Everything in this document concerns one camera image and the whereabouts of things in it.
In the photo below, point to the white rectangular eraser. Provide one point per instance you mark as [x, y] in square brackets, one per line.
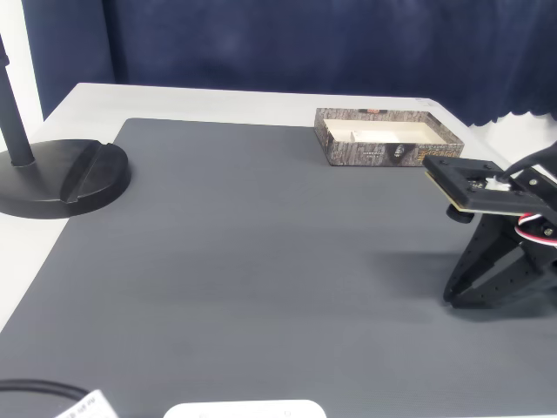
[374, 136]

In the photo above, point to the bark-patterned open cardboard box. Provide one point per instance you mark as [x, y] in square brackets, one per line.
[361, 154]

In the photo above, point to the grey desk mat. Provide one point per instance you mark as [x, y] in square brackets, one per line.
[217, 261]

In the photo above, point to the white flat device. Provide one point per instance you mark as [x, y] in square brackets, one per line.
[243, 410]

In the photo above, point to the dark blue curtain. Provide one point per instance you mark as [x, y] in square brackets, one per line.
[261, 43]

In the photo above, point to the white printed label tag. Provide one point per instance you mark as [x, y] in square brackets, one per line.
[91, 407]

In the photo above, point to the black round-base stand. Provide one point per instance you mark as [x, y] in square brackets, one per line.
[43, 174]

